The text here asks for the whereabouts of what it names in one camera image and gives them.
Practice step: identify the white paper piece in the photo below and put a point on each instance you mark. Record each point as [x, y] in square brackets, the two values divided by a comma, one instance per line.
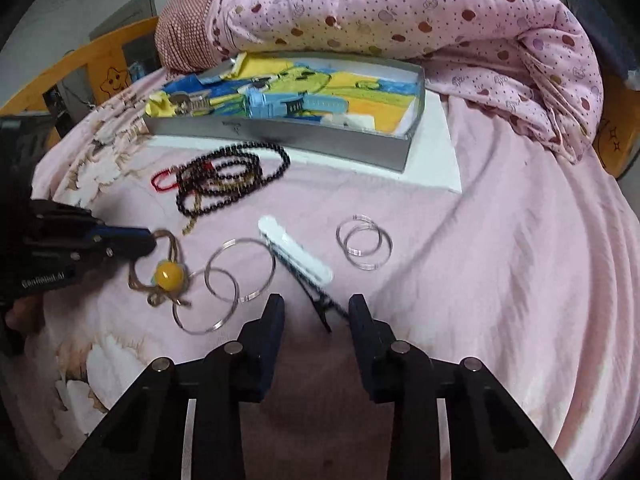
[355, 121]

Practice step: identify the yellow cloth ornament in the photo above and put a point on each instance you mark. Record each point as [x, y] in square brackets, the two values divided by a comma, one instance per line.
[159, 105]

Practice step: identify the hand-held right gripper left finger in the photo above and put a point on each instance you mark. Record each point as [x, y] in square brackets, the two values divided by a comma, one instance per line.
[272, 342]

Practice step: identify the grey metal panel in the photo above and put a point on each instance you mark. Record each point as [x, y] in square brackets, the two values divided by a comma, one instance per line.
[130, 15]

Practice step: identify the white blue folded paper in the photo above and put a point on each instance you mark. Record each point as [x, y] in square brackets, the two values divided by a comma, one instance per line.
[220, 67]

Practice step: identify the blue bundle in plastic bag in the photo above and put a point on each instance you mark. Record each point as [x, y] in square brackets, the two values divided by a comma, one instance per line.
[595, 20]

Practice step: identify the pink dotted quilt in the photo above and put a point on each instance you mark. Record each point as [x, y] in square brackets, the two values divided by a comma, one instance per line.
[400, 5]

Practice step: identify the wooden bed frame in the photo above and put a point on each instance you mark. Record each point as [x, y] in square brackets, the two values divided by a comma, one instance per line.
[112, 85]

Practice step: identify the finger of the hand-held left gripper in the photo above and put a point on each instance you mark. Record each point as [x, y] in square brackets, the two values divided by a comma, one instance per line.
[132, 249]
[120, 233]

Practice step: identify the person's left hand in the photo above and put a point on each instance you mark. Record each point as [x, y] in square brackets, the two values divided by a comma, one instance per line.
[22, 312]

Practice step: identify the frog drawing paper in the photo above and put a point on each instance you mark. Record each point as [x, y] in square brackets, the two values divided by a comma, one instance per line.
[370, 95]

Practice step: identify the blue watch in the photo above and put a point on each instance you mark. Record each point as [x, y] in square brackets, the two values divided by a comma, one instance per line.
[265, 105]

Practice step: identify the white hair clip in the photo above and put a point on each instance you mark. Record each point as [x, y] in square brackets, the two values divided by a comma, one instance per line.
[295, 250]

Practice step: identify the red checked pillow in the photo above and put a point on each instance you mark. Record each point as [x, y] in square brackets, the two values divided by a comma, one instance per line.
[190, 25]

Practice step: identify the grey cardboard box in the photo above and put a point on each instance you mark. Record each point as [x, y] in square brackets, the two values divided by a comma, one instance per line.
[300, 145]

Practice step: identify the black hair clip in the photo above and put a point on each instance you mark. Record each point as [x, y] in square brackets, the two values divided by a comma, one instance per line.
[315, 297]

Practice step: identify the medium clear bangle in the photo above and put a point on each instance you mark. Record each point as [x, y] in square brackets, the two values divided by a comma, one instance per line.
[390, 250]
[338, 240]

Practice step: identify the silver metal hair clip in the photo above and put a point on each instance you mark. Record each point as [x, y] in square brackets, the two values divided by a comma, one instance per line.
[195, 104]

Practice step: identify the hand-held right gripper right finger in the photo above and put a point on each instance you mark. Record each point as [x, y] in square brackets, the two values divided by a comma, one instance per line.
[362, 342]

